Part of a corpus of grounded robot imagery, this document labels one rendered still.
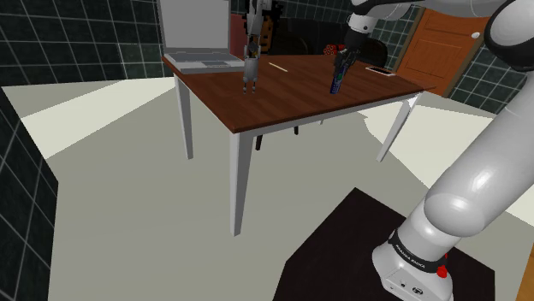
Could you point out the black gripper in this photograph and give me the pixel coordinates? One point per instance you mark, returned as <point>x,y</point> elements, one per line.
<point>353,42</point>

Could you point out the blue remote control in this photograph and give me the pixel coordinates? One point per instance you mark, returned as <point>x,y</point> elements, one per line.
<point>336,82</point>

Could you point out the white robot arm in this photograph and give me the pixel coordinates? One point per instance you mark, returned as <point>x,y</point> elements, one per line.
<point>480,183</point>

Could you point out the red cylinder bundle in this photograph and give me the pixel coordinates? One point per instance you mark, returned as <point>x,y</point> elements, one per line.
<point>331,49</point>

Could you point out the white flat phone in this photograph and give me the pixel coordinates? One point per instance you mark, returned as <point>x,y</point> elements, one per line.
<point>380,71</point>

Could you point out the pale wooden stick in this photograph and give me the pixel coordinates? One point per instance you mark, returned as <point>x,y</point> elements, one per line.
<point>278,67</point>

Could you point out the wooden table with white legs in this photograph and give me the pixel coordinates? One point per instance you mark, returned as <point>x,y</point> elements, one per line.
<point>292,96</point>

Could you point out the orange wooden door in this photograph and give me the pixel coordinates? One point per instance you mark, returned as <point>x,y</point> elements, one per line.
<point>438,50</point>

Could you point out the grey open laptop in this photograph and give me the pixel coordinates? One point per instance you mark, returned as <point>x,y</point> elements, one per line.
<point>194,29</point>

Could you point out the dark robot stand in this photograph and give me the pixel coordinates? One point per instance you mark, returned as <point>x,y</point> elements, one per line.
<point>333,258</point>

